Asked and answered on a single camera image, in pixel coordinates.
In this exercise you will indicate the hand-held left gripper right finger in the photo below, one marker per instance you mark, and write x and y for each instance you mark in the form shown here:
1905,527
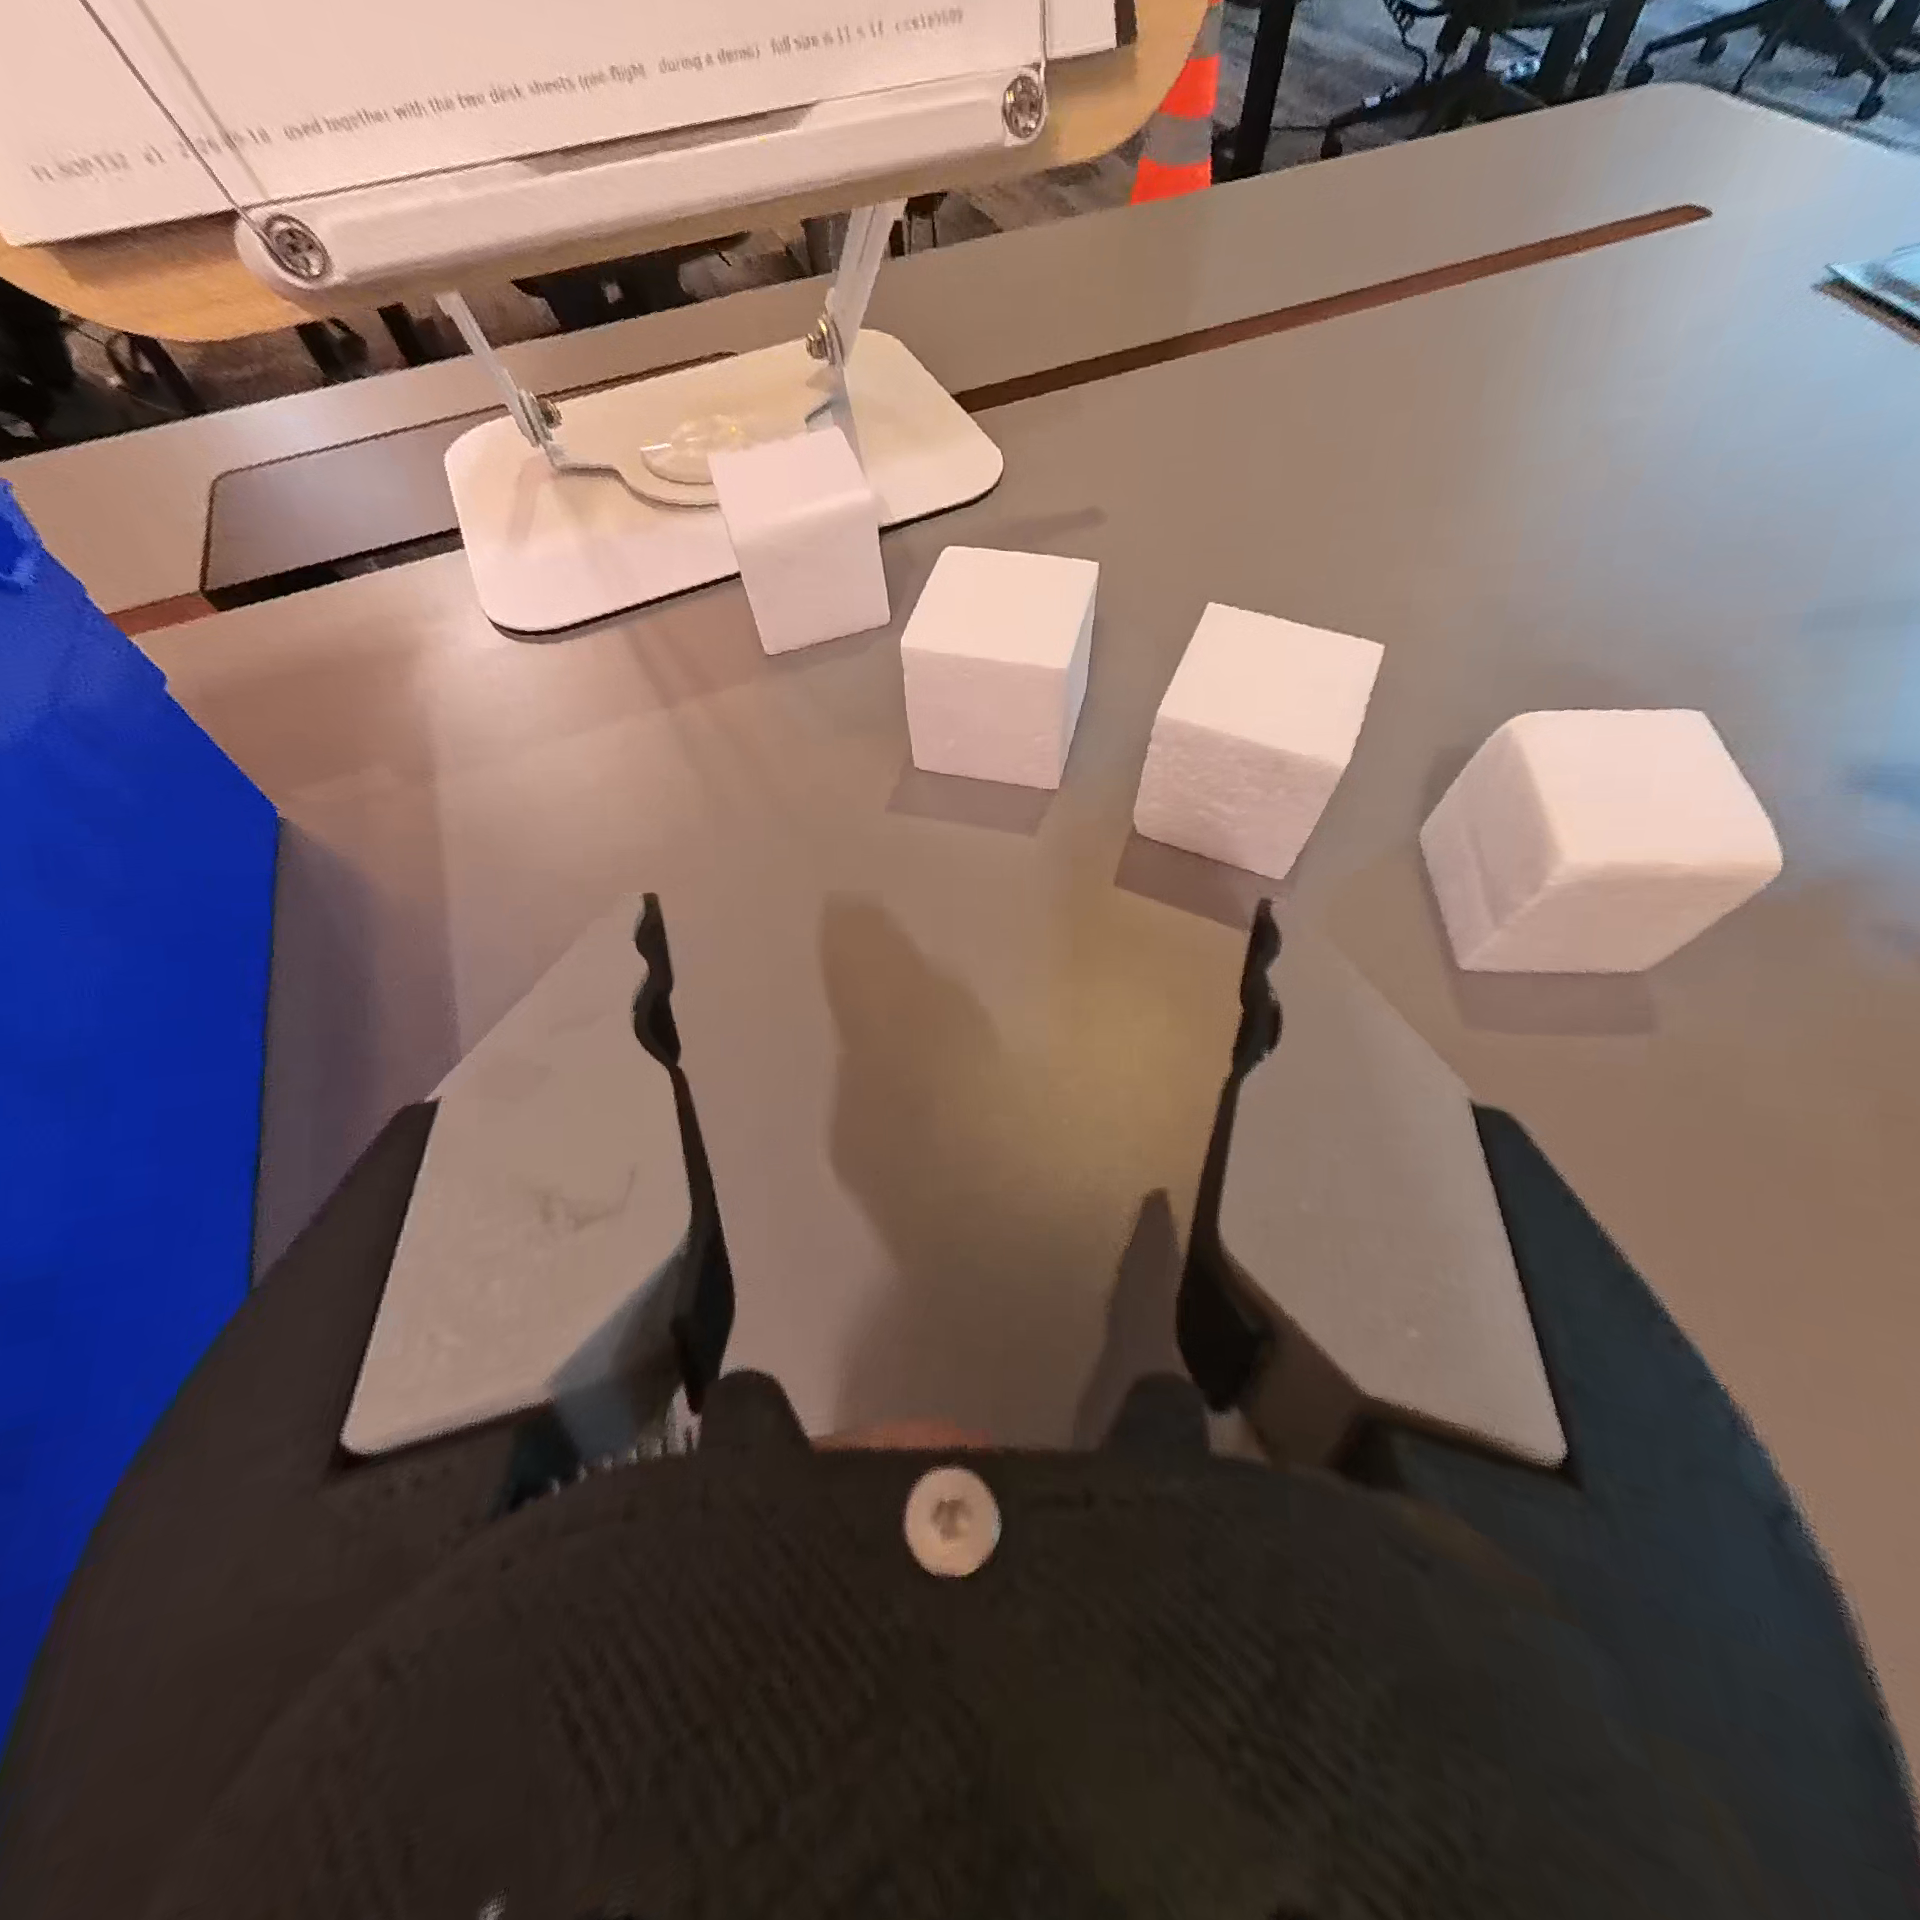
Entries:
1382,1230

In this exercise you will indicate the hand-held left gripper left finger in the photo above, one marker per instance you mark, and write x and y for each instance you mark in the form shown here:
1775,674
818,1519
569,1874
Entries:
510,1245

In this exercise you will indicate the white hard foam cube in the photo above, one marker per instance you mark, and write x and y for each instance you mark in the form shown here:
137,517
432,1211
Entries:
1599,857
1252,745
998,676
802,557

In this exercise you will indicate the large blue plastic bin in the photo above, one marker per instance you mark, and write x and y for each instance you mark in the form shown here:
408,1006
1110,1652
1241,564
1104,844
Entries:
120,975

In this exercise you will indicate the white wooden document stand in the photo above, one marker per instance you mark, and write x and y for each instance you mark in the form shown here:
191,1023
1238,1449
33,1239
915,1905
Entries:
599,525

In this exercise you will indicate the orange traffic cone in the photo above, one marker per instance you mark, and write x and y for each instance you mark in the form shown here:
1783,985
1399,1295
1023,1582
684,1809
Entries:
1185,119

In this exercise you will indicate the white printed paper sheet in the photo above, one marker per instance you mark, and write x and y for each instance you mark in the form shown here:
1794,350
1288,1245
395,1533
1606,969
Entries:
450,91

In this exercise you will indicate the black office chair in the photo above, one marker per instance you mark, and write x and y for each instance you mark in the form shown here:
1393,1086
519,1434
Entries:
1440,77
1769,44

